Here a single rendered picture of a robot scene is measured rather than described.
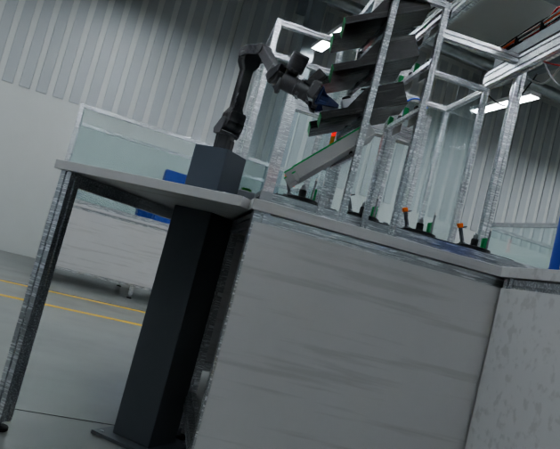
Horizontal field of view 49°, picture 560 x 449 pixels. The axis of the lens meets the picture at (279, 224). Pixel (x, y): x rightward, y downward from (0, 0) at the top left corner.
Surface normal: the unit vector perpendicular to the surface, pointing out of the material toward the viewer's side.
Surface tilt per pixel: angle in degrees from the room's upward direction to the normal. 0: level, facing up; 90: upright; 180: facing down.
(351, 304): 90
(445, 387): 90
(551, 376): 90
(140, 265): 90
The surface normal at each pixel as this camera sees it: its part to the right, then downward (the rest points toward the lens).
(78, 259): 0.33, 0.00
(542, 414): -0.95, -0.26
